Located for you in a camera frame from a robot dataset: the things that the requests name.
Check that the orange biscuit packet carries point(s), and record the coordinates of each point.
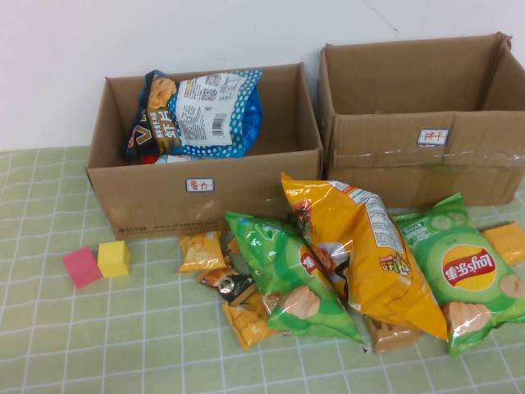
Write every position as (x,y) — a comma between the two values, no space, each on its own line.
(506,244)

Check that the pink foam cube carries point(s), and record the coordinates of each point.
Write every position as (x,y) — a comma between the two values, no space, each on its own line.
(82,268)

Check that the taped cardboard box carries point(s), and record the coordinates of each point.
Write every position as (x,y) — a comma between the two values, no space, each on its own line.
(389,172)

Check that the green checkered tablecloth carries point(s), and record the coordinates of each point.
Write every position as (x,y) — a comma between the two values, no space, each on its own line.
(102,349)

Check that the yellow foam cube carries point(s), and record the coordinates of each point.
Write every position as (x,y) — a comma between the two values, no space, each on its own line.
(113,260)

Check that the cardboard box with express print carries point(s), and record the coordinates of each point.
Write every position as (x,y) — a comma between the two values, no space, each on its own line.
(164,205)

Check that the green cucumber Lay's chips bag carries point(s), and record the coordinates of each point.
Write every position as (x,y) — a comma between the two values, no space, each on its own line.
(443,246)

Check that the green crumpled Lay's chips bag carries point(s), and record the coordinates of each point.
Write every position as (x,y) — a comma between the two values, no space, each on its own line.
(283,262)

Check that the black gold snack packet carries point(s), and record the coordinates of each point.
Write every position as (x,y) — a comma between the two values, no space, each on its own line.
(229,285)

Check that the large yellow chips bag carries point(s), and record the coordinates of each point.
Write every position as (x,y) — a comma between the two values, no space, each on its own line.
(369,267)

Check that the white blue red snack bag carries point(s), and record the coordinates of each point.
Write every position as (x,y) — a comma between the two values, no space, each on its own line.
(172,158)

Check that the small orange snack packet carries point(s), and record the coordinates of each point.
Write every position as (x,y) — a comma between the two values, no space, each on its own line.
(248,324)
(233,246)

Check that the white label with red writing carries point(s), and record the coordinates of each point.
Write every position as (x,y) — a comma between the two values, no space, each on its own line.
(200,184)
(433,136)

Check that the brown biscuit packet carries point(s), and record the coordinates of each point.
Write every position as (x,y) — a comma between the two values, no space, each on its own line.
(393,340)

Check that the small yellow cracker packet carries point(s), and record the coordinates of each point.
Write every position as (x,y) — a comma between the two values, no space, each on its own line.
(201,252)

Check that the blue dotted shrimp chips bag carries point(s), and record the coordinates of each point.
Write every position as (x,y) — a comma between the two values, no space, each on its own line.
(205,115)

